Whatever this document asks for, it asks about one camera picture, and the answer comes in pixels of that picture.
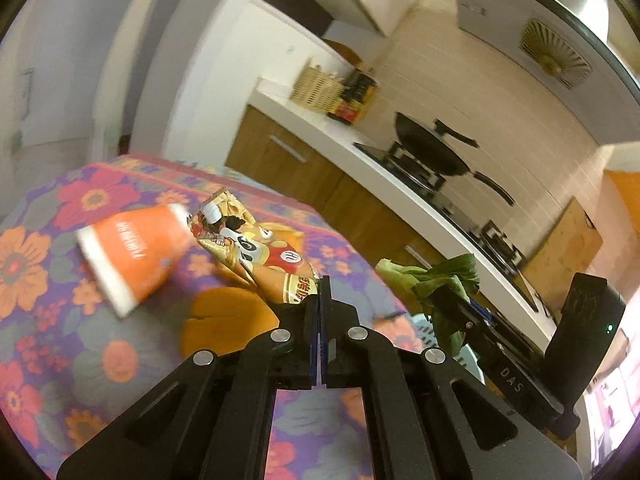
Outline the range hood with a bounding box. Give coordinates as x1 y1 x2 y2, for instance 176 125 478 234
449 0 640 147

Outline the wide dark sauce bottle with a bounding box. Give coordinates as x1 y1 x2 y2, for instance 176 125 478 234
346 67 379 124

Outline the printed snack bag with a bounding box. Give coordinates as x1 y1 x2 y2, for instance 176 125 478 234
188 187 321 307

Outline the wooden cutting board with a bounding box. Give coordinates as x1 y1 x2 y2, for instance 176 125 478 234
519 197 604 302

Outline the orange paper cup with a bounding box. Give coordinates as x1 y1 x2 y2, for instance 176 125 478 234
75 203 194 319

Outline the beige utensil basket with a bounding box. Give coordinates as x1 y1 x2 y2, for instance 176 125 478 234
289 57 346 111

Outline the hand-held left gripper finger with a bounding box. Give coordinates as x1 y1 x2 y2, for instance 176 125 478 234
320 275 584 480
56 287 321 480

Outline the black gas stove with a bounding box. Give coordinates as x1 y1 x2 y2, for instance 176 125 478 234
352 139 542 314

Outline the orange peel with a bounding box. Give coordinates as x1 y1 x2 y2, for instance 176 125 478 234
180 287 281 362

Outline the short metal cabinet handle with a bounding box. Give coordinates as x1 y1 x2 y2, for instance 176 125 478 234
268 134 307 164

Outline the black wok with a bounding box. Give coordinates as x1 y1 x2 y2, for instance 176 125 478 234
393 111 516 206

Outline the orange wall cabinet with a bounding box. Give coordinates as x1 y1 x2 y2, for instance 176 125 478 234
602 169 640 243

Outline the wooden box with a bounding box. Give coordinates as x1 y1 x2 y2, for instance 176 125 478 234
322 37 362 64

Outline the light blue plastic basket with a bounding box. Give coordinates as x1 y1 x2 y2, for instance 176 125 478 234
412 316 484 377

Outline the green bok choy leaf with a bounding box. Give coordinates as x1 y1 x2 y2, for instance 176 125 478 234
375 253 482 357

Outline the floral tablecloth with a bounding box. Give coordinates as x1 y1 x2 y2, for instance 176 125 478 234
0 152 501 480

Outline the wooden kitchen cabinet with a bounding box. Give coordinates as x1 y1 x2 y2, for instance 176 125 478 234
226 104 501 311

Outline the long metal cabinet handle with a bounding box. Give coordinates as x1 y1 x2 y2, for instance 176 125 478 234
403 244 432 267

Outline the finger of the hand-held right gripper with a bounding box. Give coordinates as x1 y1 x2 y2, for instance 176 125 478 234
431 286 476 335
469 299 497 328

